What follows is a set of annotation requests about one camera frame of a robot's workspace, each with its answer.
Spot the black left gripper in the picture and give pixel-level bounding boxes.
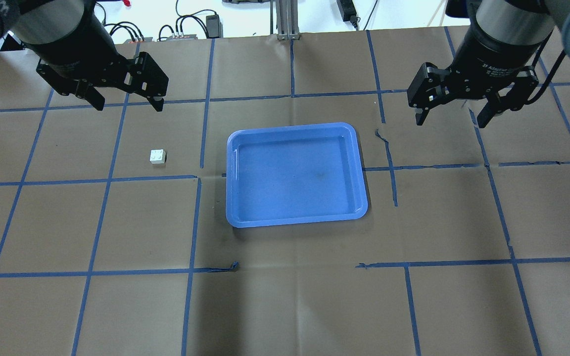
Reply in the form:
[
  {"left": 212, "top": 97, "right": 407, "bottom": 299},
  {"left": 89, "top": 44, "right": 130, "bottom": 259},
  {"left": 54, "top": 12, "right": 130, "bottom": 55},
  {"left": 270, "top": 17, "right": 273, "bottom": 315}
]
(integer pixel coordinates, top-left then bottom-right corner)
[{"left": 36, "top": 52, "right": 169, "bottom": 112}]

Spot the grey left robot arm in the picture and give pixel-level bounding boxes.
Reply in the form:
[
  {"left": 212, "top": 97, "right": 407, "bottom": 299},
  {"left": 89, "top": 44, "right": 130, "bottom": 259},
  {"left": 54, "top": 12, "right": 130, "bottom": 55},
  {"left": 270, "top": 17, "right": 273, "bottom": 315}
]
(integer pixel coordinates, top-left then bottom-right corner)
[{"left": 0, "top": 0, "right": 168, "bottom": 111}]

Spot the brown paper table mat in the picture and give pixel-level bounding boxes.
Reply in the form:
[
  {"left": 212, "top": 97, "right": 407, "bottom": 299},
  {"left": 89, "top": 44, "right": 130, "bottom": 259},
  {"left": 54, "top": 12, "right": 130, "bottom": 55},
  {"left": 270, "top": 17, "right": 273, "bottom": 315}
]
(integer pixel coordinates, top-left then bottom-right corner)
[{"left": 0, "top": 27, "right": 570, "bottom": 356}]

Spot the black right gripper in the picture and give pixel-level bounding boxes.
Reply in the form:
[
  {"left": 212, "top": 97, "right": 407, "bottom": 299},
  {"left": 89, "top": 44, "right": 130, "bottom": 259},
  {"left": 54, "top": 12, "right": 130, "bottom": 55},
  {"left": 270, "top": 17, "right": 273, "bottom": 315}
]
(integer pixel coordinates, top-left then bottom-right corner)
[{"left": 407, "top": 62, "right": 540, "bottom": 129}]

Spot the blue plastic tray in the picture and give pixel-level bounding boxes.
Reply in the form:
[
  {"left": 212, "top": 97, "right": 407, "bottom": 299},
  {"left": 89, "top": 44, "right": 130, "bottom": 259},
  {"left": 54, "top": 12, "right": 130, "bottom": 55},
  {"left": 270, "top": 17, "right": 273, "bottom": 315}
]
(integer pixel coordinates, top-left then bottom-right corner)
[{"left": 226, "top": 122, "right": 369, "bottom": 228}]

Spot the aluminium frame post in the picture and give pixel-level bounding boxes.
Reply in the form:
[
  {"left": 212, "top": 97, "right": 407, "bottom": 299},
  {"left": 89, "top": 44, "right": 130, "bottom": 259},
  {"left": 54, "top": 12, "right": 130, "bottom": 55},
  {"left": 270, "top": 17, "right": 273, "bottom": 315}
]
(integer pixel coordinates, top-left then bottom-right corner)
[{"left": 273, "top": 0, "right": 300, "bottom": 41}]

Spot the black power strip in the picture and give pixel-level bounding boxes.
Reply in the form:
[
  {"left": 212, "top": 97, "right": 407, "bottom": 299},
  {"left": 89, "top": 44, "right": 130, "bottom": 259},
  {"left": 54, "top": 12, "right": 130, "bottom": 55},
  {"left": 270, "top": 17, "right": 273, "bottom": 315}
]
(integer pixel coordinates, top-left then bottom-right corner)
[{"left": 336, "top": 0, "right": 358, "bottom": 23}]

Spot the white toy block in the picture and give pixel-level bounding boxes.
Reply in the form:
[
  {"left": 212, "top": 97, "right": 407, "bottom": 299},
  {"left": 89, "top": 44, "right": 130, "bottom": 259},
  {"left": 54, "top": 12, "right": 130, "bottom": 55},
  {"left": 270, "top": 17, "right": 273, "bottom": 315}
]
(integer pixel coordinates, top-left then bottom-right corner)
[{"left": 149, "top": 149, "right": 167, "bottom": 165}]

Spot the black power adapter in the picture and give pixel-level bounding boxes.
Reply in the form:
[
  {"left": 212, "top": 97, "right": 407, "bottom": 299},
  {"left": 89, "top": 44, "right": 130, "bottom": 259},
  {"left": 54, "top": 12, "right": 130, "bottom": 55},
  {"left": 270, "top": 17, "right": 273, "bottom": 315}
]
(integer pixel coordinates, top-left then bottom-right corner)
[{"left": 205, "top": 14, "right": 223, "bottom": 39}]

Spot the red black usb hub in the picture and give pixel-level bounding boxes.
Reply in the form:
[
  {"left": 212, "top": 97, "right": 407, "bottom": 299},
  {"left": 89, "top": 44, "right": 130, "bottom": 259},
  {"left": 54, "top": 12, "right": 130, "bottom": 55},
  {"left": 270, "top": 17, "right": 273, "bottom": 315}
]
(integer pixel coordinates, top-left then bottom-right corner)
[
  {"left": 124, "top": 37, "right": 154, "bottom": 44},
  {"left": 165, "top": 34, "right": 198, "bottom": 41}
]

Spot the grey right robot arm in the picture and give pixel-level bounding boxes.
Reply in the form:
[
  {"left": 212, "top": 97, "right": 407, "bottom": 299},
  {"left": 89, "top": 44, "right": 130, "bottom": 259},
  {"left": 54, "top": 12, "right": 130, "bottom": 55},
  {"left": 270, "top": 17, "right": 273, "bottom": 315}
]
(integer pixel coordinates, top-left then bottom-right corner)
[{"left": 407, "top": 0, "right": 570, "bottom": 128}]

